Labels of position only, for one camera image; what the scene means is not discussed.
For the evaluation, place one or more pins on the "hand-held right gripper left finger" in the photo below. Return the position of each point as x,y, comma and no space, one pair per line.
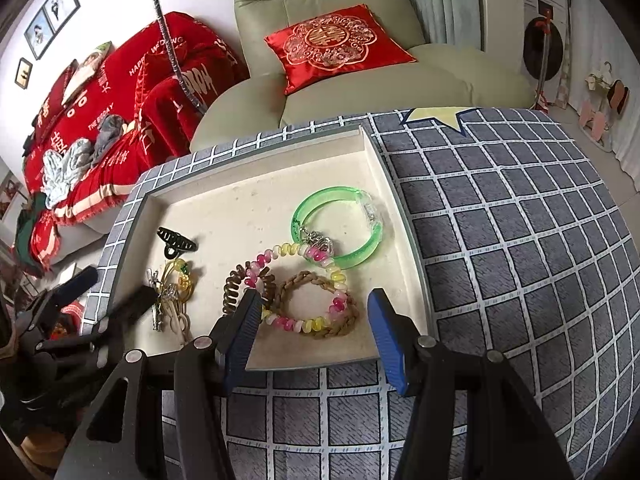
244,342

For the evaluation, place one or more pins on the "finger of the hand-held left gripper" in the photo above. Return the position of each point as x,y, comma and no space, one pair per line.
80,281
132,305

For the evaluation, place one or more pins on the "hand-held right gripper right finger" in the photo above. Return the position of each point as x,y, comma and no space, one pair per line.
386,342

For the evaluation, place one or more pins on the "silver hair clip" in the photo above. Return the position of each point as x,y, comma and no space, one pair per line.
159,305

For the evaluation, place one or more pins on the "beige jewelry tray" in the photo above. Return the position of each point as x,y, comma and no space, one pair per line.
240,210

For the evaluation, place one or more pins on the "grey sofa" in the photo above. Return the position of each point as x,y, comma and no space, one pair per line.
75,240

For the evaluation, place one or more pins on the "dark green cloth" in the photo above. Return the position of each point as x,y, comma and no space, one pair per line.
25,230

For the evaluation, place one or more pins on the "black hair claw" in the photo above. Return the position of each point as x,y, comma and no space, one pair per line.
175,241

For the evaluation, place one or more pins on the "green translucent bangle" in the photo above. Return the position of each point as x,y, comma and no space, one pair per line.
362,252

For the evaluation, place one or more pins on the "light blue garment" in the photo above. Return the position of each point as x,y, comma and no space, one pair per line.
65,172

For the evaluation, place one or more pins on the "grey plaid tablecloth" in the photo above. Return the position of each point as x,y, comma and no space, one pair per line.
500,260

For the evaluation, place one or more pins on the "grey garment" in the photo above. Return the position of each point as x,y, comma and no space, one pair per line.
107,137

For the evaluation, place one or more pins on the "red-covered sofa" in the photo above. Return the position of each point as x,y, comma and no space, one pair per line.
165,110

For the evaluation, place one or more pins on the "dark red pillow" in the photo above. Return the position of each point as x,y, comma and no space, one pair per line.
67,82

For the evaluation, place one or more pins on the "red satin pillow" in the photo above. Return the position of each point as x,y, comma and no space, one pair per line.
150,85

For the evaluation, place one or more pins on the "photo print pillow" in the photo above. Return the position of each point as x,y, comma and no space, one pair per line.
92,67

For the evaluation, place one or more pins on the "red embroidered cushion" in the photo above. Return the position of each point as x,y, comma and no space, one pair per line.
335,45

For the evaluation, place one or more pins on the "white washing machine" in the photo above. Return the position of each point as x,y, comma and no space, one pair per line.
535,60

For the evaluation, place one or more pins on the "teal curtain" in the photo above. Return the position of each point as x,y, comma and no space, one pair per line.
440,0

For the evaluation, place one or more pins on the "white sheer curtain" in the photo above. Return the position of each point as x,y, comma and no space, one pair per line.
610,35

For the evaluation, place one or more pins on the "small black picture frame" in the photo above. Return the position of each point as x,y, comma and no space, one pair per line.
23,74

